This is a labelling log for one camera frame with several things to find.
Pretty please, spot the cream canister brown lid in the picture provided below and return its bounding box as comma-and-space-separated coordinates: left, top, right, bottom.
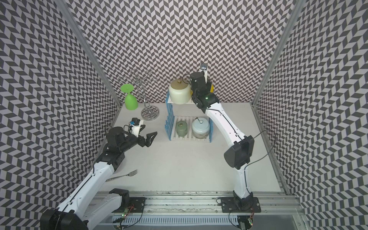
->
169, 79, 191, 104

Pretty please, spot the blue white two-tier shelf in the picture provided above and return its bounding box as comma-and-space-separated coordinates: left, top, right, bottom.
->
164, 91, 214, 143

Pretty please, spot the light blue tea canister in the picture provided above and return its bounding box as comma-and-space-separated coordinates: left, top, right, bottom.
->
192, 117, 210, 139

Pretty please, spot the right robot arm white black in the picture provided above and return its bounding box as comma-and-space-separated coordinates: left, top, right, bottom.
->
190, 71, 255, 211

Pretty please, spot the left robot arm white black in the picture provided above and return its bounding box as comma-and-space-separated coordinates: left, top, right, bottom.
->
40, 125, 158, 230

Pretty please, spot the small green tea canister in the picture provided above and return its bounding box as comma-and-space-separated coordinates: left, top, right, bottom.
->
175, 121, 188, 137

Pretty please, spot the silver metal fork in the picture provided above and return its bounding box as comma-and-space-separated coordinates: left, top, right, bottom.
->
106, 170, 138, 182

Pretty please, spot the green plastic wine glass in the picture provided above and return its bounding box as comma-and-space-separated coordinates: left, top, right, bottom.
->
120, 83, 138, 110

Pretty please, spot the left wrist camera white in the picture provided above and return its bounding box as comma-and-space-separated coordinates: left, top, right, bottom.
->
128, 117, 144, 137

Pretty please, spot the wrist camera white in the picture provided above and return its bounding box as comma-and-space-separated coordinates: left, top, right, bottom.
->
199, 63, 208, 83
128, 117, 144, 137

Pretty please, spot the chrome wire cup stand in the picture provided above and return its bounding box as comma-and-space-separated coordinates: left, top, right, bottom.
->
129, 69, 160, 121

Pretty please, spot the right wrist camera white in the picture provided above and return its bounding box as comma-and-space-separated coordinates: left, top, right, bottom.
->
199, 63, 208, 83

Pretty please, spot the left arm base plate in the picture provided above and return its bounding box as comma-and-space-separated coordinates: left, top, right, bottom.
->
112, 197, 146, 213

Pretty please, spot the aluminium front rail frame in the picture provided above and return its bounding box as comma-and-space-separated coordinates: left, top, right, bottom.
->
87, 191, 310, 230

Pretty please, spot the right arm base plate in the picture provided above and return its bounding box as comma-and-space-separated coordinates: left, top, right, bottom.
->
217, 197, 261, 213

